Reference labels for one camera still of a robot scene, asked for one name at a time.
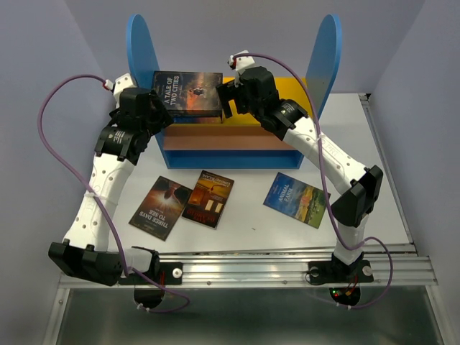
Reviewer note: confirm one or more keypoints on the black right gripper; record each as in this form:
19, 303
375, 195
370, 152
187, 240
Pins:
228, 92

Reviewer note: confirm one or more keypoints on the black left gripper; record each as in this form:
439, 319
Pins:
161, 118

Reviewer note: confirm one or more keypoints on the Tale of Two Cities book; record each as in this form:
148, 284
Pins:
190, 94

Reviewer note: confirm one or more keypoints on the Jane Eyre book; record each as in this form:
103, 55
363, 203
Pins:
197, 119

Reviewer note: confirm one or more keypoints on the Three Days to See book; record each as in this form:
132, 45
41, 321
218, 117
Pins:
161, 208

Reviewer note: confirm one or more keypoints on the Edward Tulane orange book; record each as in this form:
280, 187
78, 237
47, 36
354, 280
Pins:
208, 199

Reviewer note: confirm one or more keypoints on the Animal Farm book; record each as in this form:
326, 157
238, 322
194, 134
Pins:
297, 199

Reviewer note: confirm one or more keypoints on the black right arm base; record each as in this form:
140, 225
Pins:
338, 278

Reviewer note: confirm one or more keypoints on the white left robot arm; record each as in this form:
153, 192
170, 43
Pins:
91, 249

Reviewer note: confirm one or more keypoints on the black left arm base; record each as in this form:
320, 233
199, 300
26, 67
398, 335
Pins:
158, 280

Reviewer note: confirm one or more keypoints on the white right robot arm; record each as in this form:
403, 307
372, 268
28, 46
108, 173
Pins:
357, 185

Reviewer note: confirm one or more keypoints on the blue yellow wooden bookshelf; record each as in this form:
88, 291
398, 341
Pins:
239, 142

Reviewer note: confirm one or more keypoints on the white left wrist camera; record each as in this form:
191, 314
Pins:
122, 82

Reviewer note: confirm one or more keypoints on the aluminium mounting rail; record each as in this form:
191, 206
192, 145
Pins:
293, 269

